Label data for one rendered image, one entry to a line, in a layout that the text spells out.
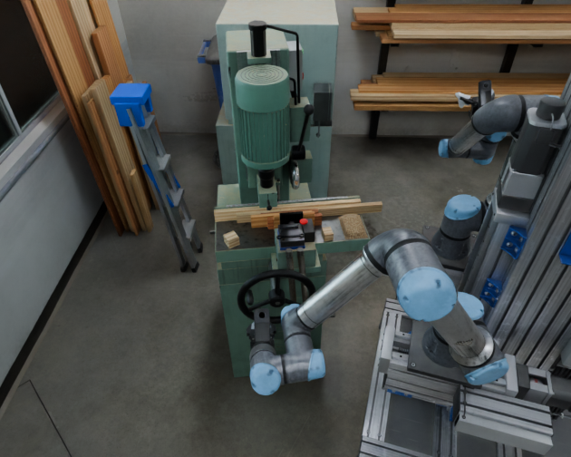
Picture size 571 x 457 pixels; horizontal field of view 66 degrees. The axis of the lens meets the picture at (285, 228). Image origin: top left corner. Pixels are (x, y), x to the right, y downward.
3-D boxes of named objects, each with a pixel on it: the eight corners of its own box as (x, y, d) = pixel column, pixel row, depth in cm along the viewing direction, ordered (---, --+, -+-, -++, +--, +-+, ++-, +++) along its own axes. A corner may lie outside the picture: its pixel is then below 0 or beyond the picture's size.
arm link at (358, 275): (396, 200, 107) (268, 311, 128) (411, 230, 99) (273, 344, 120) (424, 220, 113) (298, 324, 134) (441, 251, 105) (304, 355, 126)
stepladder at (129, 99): (175, 274, 283) (104, 101, 206) (182, 246, 302) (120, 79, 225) (200, 272, 282) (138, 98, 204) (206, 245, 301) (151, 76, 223)
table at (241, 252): (216, 281, 164) (214, 270, 160) (216, 227, 187) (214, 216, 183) (375, 267, 169) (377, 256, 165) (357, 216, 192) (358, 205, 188)
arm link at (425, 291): (492, 333, 131) (420, 228, 99) (518, 378, 120) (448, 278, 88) (454, 350, 135) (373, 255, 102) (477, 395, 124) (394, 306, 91)
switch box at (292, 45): (286, 92, 175) (286, 50, 164) (284, 81, 182) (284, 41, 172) (302, 91, 175) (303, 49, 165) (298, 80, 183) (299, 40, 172)
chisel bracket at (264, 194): (259, 211, 172) (258, 194, 166) (256, 189, 182) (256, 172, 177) (278, 209, 172) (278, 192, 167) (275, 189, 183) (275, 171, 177)
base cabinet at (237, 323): (232, 378, 226) (217, 286, 180) (230, 292, 270) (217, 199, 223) (319, 369, 230) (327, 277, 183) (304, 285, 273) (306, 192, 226)
